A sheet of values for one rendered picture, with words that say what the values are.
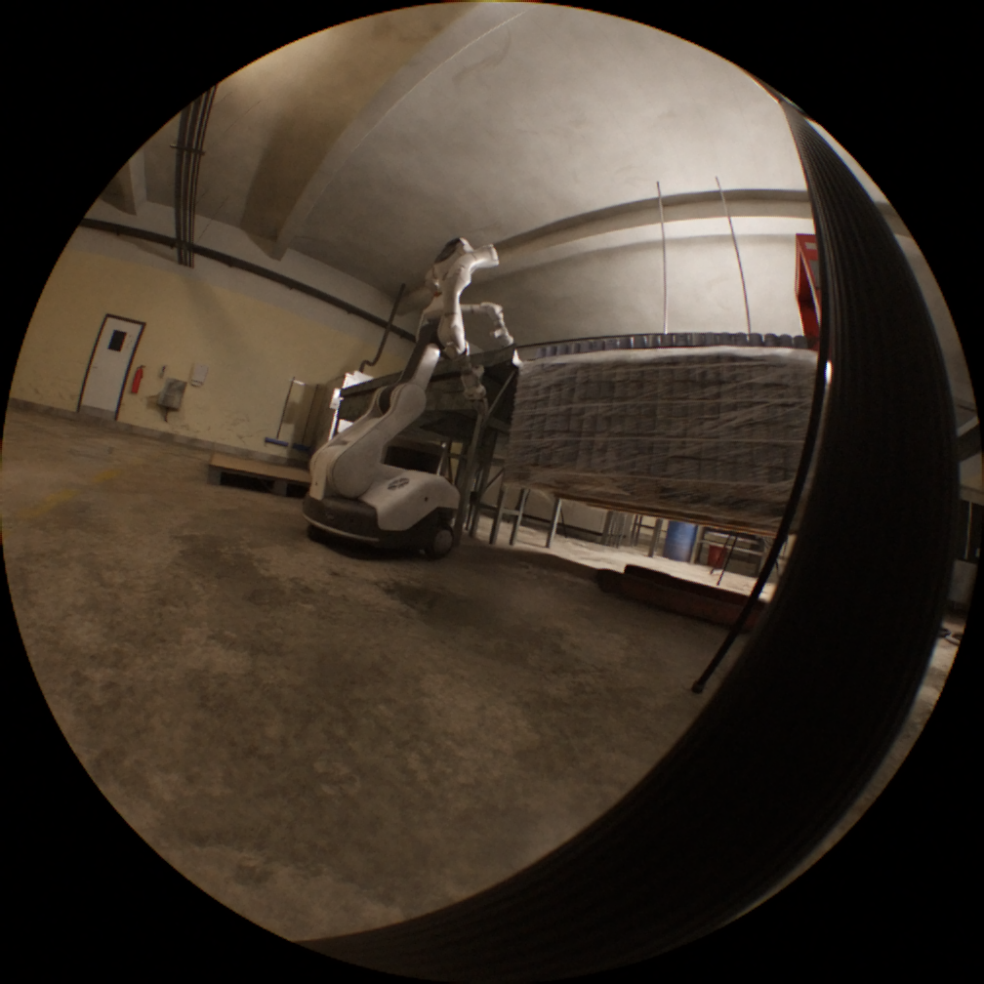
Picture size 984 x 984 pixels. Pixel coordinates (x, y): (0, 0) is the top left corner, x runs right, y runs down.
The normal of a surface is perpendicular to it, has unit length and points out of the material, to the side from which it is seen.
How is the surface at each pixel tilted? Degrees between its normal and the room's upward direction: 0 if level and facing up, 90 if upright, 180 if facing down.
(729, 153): 180
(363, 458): 90
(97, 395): 90
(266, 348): 90
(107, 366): 90
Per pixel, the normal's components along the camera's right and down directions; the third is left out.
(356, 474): 0.80, 0.16
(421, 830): 0.22, -0.98
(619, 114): -0.22, 0.98
